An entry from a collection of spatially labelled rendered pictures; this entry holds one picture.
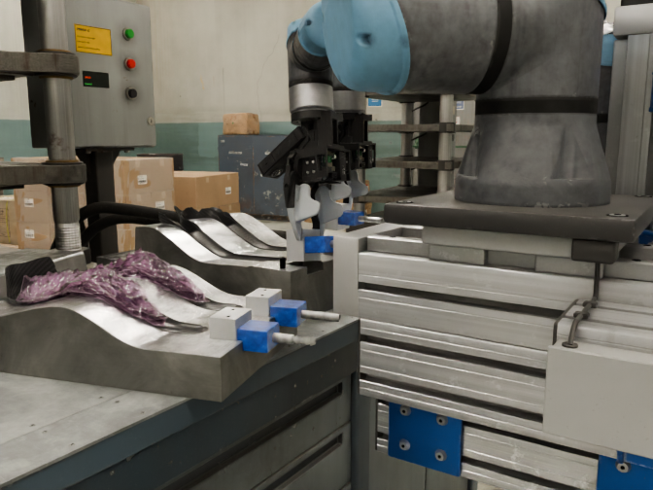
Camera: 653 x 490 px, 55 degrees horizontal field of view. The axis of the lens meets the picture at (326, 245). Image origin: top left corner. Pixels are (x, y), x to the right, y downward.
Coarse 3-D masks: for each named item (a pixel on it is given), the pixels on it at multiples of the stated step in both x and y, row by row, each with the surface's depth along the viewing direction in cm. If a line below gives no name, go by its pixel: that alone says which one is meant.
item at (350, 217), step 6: (342, 204) 134; (348, 204) 136; (348, 210) 135; (354, 210) 135; (342, 216) 132; (348, 216) 132; (354, 216) 131; (360, 216) 132; (330, 222) 134; (336, 222) 133; (342, 222) 133; (348, 222) 132; (354, 222) 131; (360, 222) 133; (372, 222) 130; (378, 222) 130; (330, 228) 134; (336, 228) 133; (342, 228) 135
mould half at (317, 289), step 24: (240, 216) 134; (144, 240) 118; (168, 240) 114; (192, 240) 117; (216, 240) 120; (240, 240) 124; (264, 240) 128; (192, 264) 111; (216, 264) 108; (240, 264) 106; (264, 264) 104; (288, 264) 104; (240, 288) 106; (264, 288) 103; (288, 288) 100; (312, 288) 105
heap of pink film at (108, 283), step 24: (120, 264) 95; (144, 264) 92; (168, 264) 96; (24, 288) 89; (48, 288) 86; (72, 288) 82; (96, 288) 81; (120, 288) 82; (168, 288) 91; (192, 288) 92; (144, 312) 81
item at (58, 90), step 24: (48, 0) 139; (48, 24) 140; (48, 48) 141; (48, 96) 143; (48, 120) 144; (72, 120) 147; (48, 144) 146; (72, 144) 147; (72, 192) 148; (72, 216) 149; (72, 240) 149
